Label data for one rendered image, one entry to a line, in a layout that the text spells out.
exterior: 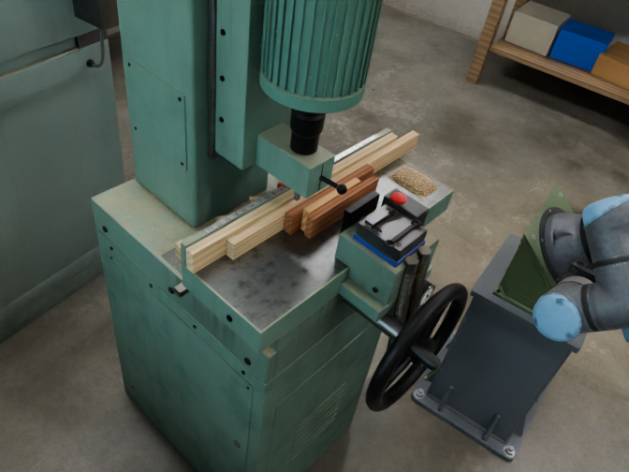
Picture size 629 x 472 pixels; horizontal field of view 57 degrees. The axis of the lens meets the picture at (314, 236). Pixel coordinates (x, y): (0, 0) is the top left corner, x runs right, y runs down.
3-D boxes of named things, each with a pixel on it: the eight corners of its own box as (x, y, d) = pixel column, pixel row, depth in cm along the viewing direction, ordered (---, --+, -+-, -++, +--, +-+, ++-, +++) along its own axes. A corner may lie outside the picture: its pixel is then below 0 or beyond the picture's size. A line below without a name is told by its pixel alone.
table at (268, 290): (297, 391, 96) (300, 371, 92) (180, 286, 109) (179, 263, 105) (482, 230, 132) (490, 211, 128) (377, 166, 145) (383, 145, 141)
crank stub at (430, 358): (445, 361, 97) (435, 374, 97) (416, 340, 100) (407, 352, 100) (442, 361, 95) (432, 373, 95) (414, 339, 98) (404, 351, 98)
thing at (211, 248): (193, 273, 104) (192, 254, 100) (185, 268, 105) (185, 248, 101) (393, 153, 139) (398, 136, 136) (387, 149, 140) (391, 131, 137)
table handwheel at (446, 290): (481, 305, 122) (399, 417, 121) (405, 253, 130) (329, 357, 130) (466, 277, 95) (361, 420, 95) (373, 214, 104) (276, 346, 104)
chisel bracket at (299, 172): (304, 206, 108) (310, 169, 102) (253, 169, 114) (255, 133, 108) (330, 190, 112) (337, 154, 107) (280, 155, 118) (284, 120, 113)
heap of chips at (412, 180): (422, 199, 128) (424, 193, 126) (387, 177, 132) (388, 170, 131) (440, 186, 132) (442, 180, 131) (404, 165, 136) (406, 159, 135)
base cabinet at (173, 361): (247, 531, 159) (264, 390, 110) (123, 392, 184) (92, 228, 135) (352, 426, 185) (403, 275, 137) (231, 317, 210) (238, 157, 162)
